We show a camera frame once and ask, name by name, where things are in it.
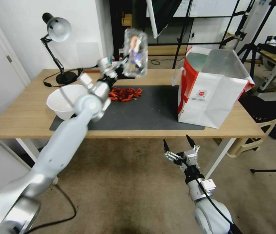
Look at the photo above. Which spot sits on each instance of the white red paper takeout bag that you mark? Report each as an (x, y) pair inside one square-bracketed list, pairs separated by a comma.
[(208, 97)]

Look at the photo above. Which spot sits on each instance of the red dried chili pile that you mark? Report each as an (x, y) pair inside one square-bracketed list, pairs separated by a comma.
[(125, 93)]

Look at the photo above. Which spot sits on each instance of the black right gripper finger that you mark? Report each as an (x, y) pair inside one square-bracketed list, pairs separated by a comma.
[(173, 156), (193, 146)]

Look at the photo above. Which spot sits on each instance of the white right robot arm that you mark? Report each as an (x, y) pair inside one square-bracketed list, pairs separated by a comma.
[(212, 214)]

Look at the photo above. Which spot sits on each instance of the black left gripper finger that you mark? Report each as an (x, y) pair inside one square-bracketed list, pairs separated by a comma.
[(121, 73), (122, 63)]

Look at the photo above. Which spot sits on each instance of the black camera tripod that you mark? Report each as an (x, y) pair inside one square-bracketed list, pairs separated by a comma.
[(253, 46)]

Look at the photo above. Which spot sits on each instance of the dark grey table mat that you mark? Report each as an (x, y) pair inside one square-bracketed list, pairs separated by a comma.
[(143, 112)]

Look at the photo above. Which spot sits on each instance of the clear plastic takeout container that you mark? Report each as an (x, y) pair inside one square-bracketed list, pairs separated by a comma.
[(136, 52)]

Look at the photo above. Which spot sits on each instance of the beige plastic stool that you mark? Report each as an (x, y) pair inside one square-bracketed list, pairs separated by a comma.
[(255, 136)]

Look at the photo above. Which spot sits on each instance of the white plastic bowl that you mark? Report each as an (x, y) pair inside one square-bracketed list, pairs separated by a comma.
[(63, 102)]

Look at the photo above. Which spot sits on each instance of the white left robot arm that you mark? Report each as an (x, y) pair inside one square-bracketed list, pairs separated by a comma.
[(62, 143)]

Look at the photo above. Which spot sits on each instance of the black tripod leg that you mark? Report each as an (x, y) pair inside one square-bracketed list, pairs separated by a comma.
[(272, 171)]

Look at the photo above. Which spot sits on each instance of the black desk lamp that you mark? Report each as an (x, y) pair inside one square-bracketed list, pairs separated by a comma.
[(58, 30)]

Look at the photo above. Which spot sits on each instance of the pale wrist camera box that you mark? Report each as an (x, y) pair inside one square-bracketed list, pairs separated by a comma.
[(191, 157), (103, 64)]

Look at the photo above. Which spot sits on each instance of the black light stand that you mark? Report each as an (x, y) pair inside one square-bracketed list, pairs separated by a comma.
[(181, 36)]

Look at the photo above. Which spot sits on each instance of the wooden table with white legs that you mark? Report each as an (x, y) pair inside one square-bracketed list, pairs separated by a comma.
[(18, 114)]

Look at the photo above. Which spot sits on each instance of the grey door hinge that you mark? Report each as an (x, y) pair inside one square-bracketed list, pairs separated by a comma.
[(9, 58)]

